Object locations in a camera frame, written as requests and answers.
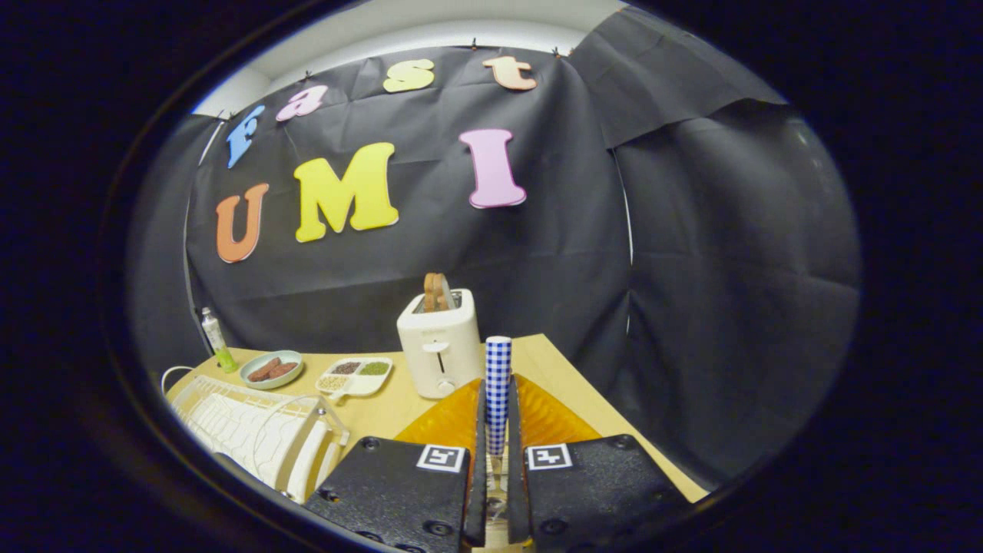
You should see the green liquid squeeze bottle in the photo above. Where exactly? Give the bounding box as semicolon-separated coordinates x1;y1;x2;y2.
200;307;239;374

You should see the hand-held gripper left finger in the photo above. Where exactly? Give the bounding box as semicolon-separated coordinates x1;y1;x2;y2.
305;376;488;553

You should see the black backdrop cloth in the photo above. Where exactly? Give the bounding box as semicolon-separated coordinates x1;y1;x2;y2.
127;4;862;492

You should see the light blue plate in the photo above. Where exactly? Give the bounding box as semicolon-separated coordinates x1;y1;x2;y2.
240;350;304;390

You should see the white toaster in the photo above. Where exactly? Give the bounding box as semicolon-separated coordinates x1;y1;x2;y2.
396;289;483;399

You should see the blue checkered handle spoon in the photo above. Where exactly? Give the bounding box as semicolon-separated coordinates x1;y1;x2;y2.
484;336;514;523

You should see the white divided bean tray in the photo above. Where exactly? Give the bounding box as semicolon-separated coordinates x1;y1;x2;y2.
316;356;393;403

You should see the white wire dish rack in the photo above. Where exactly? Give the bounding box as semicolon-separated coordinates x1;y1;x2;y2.
161;366;350;504

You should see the toasted bread slice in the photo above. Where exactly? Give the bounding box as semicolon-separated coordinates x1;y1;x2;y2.
423;273;455;313

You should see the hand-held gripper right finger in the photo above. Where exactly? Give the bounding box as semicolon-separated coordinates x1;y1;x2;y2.
507;374;688;553

